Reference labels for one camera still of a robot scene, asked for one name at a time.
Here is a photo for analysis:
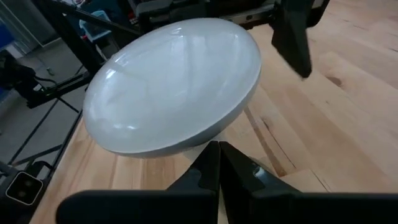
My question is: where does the light blue storage bin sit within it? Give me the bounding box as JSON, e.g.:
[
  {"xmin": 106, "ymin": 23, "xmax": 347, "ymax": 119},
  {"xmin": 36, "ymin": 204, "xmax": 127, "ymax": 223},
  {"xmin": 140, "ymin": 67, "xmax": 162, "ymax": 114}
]
[{"xmin": 79, "ymin": 10, "xmax": 113, "ymax": 43}]

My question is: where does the small black camera box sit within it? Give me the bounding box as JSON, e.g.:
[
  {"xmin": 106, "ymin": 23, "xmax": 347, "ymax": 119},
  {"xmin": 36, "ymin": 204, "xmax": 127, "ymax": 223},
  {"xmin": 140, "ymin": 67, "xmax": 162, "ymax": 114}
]
[{"xmin": 5, "ymin": 170, "xmax": 44, "ymax": 206}]

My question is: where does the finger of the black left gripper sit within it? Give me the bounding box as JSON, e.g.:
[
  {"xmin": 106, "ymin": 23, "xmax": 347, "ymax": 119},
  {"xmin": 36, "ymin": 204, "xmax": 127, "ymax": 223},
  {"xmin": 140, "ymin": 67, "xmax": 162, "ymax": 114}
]
[{"xmin": 272, "ymin": 6, "xmax": 313, "ymax": 78}]

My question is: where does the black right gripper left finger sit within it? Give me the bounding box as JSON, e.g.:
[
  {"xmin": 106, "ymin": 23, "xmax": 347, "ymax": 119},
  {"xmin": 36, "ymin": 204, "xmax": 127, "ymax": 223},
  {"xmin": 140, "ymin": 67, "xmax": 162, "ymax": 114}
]
[{"xmin": 55, "ymin": 140, "xmax": 222, "ymax": 224}]

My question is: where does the white reflector lightbulb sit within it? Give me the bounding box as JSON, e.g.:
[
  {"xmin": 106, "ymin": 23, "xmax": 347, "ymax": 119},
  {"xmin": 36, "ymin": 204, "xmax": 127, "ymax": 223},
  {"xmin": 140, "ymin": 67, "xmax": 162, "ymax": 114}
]
[{"xmin": 82, "ymin": 17, "xmax": 262, "ymax": 158}]

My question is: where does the black aluminium table frame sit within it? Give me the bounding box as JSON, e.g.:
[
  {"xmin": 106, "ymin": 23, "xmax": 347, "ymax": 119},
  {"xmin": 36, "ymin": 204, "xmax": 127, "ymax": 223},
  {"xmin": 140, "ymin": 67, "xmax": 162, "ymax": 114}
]
[{"xmin": 0, "ymin": 0, "xmax": 144, "ymax": 224}]

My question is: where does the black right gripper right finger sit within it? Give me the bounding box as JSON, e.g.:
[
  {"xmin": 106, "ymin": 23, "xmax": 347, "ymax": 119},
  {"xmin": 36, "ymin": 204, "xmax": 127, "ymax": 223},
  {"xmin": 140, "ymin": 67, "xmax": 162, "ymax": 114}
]
[{"xmin": 220, "ymin": 141, "xmax": 398, "ymax": 224}]

